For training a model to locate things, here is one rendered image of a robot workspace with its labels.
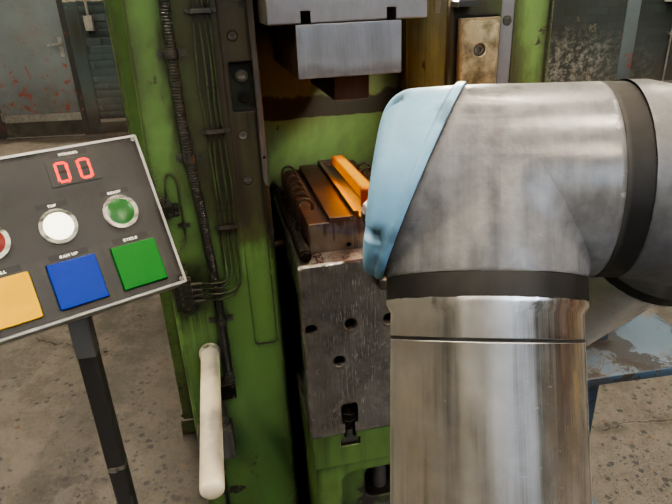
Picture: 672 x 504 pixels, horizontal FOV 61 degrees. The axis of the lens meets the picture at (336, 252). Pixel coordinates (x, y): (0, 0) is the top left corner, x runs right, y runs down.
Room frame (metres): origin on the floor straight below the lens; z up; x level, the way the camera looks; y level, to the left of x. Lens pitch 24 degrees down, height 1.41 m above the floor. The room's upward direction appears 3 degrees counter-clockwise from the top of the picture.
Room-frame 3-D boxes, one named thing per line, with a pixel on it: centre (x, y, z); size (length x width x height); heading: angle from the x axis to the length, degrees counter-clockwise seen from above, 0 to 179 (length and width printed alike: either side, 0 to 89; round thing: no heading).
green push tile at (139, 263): (0.88, 0.34, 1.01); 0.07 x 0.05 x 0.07; 126
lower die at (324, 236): (1.32, 0.00, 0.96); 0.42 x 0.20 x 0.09; 11
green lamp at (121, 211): (0.92, 0.36, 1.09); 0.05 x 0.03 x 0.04; 101
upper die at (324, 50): (1.32, 0.00, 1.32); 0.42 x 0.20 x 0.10; 11
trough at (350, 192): (1.32, -0.03, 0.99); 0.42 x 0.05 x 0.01; 11
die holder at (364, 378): (1.34, -0.06, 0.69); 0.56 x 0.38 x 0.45; 11
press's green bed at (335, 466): (1.34, -0.06, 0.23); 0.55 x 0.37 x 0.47; 11
